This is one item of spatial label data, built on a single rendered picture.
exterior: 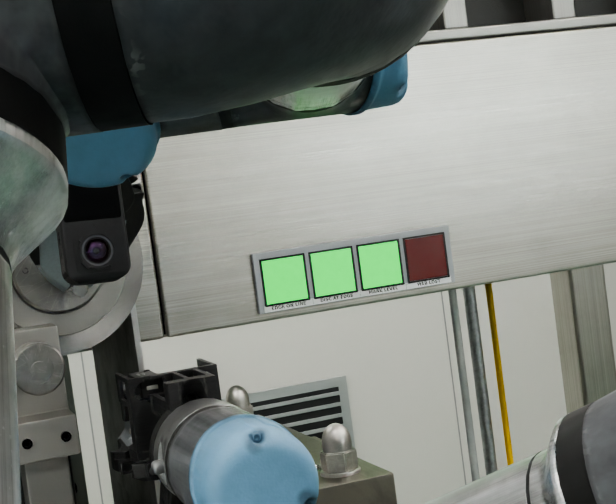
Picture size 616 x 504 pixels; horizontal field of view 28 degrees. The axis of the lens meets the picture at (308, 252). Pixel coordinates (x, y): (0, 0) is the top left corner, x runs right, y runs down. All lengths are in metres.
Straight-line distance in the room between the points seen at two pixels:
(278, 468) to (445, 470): 3.42
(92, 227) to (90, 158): 0.17
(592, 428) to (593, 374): 1.29
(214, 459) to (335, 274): 0.72
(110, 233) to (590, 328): 1.06
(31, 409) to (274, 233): 0.50
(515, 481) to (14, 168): 0.32
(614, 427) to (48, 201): 0.29
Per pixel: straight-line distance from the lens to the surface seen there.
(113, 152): 0.71
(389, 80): 0.71
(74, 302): 1.04
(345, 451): 1.13
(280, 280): 1.44
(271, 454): 0.76
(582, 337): 1.81
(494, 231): 1.56
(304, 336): 3.93
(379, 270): 1.48
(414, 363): 4.08
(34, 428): 1.00
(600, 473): 0.52
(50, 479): 1.03
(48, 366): 0.98
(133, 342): 1.09
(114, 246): 0.87
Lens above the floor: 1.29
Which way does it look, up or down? 3 degrees down
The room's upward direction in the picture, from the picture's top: 8 degrees counter-clockwise
